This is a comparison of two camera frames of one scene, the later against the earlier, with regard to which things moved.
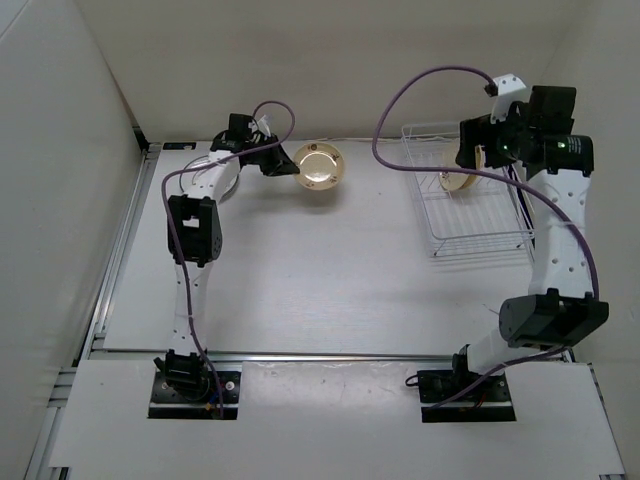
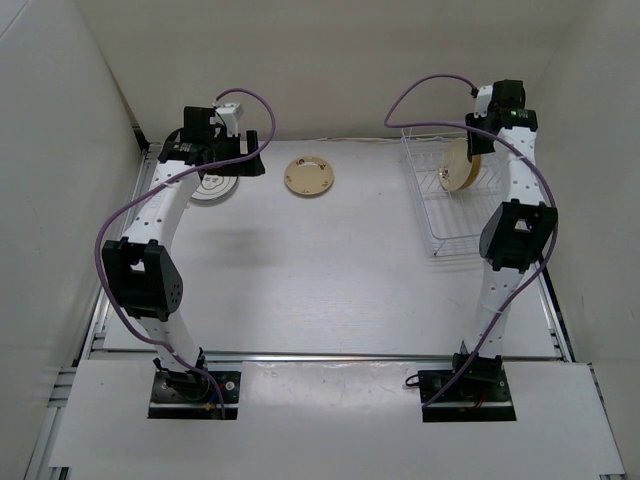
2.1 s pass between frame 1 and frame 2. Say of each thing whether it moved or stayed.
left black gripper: moved
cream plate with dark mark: moved
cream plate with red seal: stayed
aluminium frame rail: stayed
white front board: stayed
